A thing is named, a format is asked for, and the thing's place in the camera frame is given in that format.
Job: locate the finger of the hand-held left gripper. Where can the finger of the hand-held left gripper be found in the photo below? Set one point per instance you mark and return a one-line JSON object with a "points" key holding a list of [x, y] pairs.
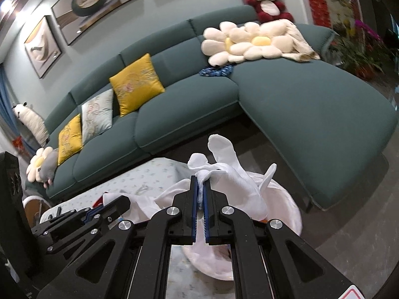
{"points": [[118, 205], [78, 233]]}

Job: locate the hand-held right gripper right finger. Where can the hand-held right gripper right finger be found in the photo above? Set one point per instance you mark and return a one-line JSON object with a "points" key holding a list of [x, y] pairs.
{"points": [[218, 218]]}

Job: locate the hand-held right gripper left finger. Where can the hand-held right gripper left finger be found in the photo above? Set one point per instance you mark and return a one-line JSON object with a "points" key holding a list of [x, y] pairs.
{"points": [[195, 218]]}

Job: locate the white sock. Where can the white sock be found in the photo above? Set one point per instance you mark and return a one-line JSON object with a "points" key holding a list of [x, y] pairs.
{"points": [[237, 187]]}

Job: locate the waste bin with white bag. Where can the waste bin with white bag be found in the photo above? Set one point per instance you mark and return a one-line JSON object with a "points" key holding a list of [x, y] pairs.
{"points": [[280, 205]]}

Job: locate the red and white paper cup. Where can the red and white paper cup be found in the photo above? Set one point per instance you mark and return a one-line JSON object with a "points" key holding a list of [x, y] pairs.
{"points": [[109, 199]]}

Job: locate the floral print tablecloth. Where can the floral print tablecloth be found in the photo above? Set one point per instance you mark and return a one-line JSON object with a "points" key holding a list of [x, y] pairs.
{"points": [[140, 174]]}

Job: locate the cream flower cushion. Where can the cream flower cushion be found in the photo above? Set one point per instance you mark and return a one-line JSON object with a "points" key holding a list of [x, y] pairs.
{"points": [[35, 162], [258, 42], [218, 43]]}

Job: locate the grey plush animal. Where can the grey plush animal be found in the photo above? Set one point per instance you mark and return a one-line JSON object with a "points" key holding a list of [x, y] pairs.
{"points": [[48, 168]]}

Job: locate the red curtain tie ribbon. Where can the red curtain tie ribbon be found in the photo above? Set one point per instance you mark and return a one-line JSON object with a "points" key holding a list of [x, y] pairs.
{"points": [[18, 143]]}

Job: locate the white panda plush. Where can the white panda plush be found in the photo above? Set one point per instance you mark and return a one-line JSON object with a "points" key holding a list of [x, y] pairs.
{"points": [[31, 121]]}

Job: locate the small yellow embroidered pillow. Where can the small yellow embroidered pillow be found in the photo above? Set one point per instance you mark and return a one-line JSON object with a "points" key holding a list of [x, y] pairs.
{"points": [[70, 140]]}

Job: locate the grey embroidered pillow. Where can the grey embroidered pillow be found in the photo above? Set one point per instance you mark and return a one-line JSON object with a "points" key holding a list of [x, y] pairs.
{"points": [[96, 115]]}

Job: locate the large yellow embroidered pillow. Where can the large yellow embroidered pillow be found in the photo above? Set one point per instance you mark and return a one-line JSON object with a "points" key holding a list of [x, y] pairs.
{"points": [[137, 84]]}

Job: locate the teal green sectional sofa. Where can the teal green sectional sofa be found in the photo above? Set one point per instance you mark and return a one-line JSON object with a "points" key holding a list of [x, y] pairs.
{"points": [[280, 99]]}

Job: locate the blue patterned cloth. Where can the blue patterned cloth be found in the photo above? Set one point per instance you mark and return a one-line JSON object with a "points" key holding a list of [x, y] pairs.
{"points": [[216, 71]]}

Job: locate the small framed abstract painting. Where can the small framed abstract painting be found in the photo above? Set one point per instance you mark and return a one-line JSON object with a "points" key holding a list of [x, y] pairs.
{"points": [[42, 46]]}

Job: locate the beige blanket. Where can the beige blanket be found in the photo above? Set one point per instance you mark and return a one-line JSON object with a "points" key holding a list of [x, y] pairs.
{"points": [[299, 43]]}

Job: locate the wide framed abstract painting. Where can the wide framed abstract painting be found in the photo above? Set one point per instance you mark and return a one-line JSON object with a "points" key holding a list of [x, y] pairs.
{"points": [[93, 0]]}

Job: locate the potted flowering plants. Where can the potted flowering plants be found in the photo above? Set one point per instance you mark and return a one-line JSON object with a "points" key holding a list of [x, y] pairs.
{"points": [[355, 53]]}

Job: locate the red and white plush bear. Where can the red and white plush bear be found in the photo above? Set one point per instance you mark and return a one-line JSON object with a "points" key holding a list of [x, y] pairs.
{"points": [[268, 6]]}

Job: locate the red patterned wall hanging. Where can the red patterned wall hanging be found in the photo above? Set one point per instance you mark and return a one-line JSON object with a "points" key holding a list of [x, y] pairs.
{"points": [[311, 0]]}

